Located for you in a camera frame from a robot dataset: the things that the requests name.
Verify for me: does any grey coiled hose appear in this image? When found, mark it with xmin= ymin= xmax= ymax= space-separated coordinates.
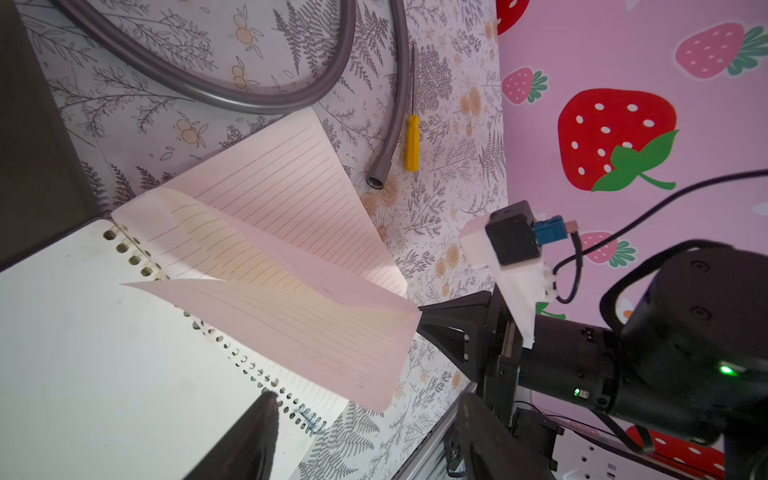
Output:
xmin=50 ymin=0 xmax=412 ymax=191

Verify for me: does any white spiral notebook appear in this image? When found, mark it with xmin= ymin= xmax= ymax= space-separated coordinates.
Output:
xmin=1 ymin=109 xmax=420 ymax=479

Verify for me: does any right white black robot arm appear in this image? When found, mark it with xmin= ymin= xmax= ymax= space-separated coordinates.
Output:
xmin=418 ymin=240 xmax=767 ymax=479

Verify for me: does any aluminium rail frame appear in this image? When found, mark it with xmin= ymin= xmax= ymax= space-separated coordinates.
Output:
xmin=393 ymin=399 xmax=465 ymax=480

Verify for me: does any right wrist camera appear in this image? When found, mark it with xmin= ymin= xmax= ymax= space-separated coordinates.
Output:
xmin=459 ymin=201 xmax=575 ymax=348

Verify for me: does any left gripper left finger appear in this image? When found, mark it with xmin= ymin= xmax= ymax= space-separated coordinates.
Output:
xmin=185 ymin=391 xmax=279 ymax=480

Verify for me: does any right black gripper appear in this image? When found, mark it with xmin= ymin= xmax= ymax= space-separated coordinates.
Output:
xmin=417 ymin=290 xmax=620 ymax=420

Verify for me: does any dark grey spiral notebook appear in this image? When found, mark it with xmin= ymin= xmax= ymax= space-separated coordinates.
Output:
xmin=1 ymin=1 xmax=101 ymax=270

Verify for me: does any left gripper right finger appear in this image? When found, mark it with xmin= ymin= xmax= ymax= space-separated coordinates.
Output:
xmin=456 ymin=393 xmax=555 ymax=479

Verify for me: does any yellow handled small tool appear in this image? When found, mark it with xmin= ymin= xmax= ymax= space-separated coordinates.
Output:
xmin=405 ymin=43 xmax=421 ymax=172

